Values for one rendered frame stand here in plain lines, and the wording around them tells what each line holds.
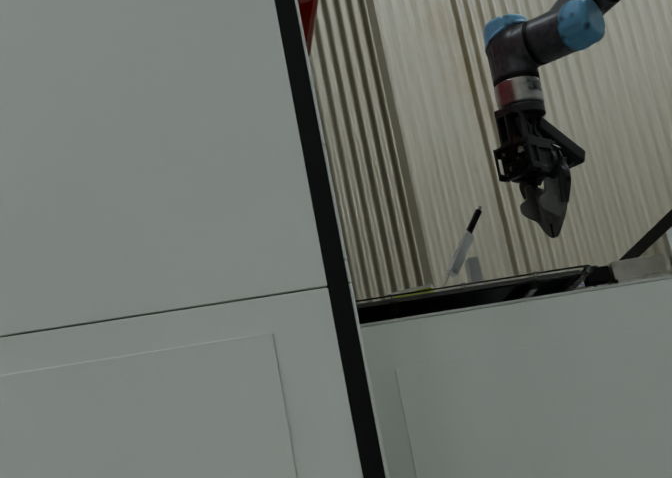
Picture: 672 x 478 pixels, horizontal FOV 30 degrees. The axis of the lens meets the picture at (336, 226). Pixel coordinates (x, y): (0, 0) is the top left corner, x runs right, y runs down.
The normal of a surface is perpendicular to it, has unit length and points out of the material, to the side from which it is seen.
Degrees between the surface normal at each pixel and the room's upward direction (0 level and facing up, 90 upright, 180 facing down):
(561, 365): 90
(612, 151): 90
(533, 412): 90
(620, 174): 90
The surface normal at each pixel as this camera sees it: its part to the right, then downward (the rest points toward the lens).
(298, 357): 0.08, -0.32
